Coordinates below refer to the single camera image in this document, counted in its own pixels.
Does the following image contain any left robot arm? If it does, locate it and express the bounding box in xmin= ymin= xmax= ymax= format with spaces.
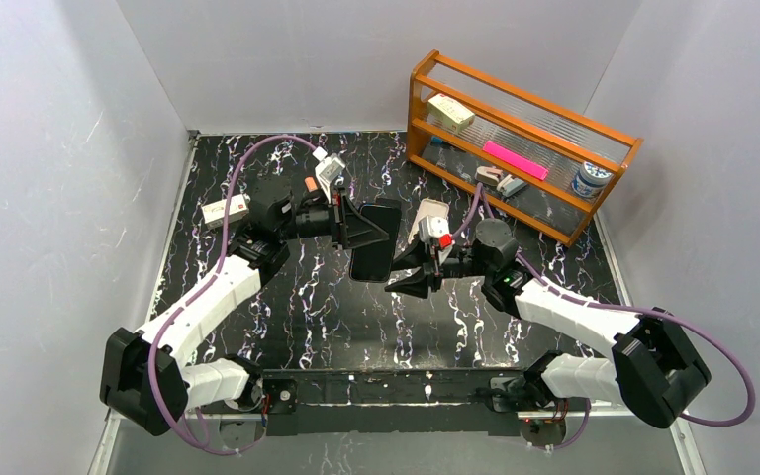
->
xmin=99 ymin=177 xmax=402 ymax=435

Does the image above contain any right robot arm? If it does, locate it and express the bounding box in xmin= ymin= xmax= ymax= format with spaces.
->
xmin=386 ymin=217 xmax=712 ymax=428

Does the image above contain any pink flat case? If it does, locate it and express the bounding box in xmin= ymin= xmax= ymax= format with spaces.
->
xmin=482 ymin=141 xmax=549 ymax=181

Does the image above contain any orange grey highlighter marker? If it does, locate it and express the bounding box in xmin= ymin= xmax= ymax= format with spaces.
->
xmin=304 ymin=176 xmax=319 ymax=192

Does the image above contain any beige small stapler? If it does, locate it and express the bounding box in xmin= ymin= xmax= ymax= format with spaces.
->
xmin=475 ymin=166 xmax=503 ymax=187

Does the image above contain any light blue stapler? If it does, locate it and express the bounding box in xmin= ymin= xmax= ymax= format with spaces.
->
xmin=496 ymin=176 xmax=527 ymax=198

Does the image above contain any white box on table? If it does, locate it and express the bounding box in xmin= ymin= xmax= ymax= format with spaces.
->
xmin=200 ymin=194 xmax=248 ymax=230

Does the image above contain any orange wooden shelf rack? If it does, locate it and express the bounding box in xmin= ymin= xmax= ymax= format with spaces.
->
xmin=407 ymin=50 xmax=642 ymax=245

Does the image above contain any cream cardboard box on shelf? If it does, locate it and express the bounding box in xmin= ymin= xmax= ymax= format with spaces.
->
xmin=427 ymin=93 xmax=476 ymax=134

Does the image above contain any blue white round jar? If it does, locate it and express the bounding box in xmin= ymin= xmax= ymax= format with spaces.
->
xmin=571 ymin=162 xmax=614 ymax=200

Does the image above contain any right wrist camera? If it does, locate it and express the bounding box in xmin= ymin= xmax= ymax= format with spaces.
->
xmin=418 ymin=216 xmax=454 ymax=264

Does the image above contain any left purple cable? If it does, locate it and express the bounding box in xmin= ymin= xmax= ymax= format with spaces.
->
xmin=146 ymin=134 xmax=319 ymax=457

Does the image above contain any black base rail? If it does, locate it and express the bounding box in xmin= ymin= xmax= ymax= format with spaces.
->
xmin=199 ymin=370 xmax=568 ymax=437

